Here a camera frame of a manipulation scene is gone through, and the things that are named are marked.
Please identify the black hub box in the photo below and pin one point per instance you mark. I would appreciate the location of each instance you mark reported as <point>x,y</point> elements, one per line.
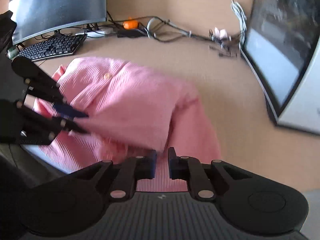
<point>131,33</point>

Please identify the black keyboard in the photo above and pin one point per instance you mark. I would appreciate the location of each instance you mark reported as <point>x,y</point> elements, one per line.
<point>59,46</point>

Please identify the dark computer monitor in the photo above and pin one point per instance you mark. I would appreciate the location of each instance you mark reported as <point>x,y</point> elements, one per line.
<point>36,17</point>

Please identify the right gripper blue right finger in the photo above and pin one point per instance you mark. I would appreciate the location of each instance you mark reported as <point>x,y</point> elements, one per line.
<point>190,170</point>

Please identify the orange round object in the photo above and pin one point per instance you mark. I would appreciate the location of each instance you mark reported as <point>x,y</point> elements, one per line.
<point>130,24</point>

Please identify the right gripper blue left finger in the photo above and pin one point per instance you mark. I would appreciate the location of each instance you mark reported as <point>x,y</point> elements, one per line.
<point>130,172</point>

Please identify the crumpled white paper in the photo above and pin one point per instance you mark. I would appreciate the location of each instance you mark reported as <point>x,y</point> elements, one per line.
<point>220,34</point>

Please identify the pink ribbed garment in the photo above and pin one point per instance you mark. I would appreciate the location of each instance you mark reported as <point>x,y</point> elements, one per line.
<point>130,109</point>

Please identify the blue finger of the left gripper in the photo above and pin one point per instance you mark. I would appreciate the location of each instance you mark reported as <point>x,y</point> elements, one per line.
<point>68,125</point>
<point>68,111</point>

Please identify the white power adapter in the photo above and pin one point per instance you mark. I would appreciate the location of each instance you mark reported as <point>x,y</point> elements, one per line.
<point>96,33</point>

